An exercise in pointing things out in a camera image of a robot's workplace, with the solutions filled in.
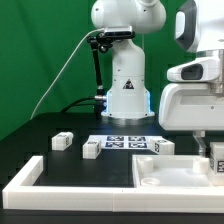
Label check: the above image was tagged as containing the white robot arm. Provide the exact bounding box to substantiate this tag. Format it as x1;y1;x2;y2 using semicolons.
91;0;224;139

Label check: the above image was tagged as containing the white U-shaped obstacle fence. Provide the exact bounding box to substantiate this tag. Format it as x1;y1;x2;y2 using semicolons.
2;156;224;213

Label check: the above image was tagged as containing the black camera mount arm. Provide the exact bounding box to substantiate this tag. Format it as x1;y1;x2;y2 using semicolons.
87;33;112;118

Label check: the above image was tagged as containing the grey camera on mount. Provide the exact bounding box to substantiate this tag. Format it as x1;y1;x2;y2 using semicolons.
104;26;134;38

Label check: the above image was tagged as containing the white cable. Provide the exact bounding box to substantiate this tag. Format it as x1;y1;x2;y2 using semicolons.
29;27;105;120

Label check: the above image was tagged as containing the white square tabletop part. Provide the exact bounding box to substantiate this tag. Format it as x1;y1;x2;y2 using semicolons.
131;153;224;190

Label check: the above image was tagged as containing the black cable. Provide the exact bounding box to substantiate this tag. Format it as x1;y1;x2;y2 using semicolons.
59;95;101;114

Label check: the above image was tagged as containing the AprilTag marker sheet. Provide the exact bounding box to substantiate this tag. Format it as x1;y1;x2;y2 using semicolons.
89;135;153;149

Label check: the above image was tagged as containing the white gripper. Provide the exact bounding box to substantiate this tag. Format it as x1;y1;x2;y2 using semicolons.
159;56;224;156

